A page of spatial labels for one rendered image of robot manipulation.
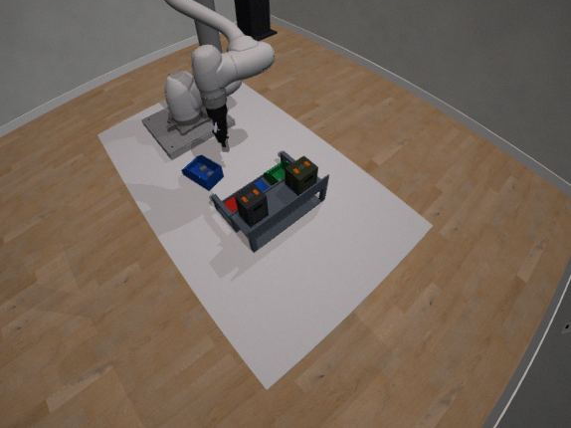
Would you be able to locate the blue bin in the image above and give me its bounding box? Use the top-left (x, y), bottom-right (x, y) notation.
top-left (181, 155), bottom-right (224, 191)

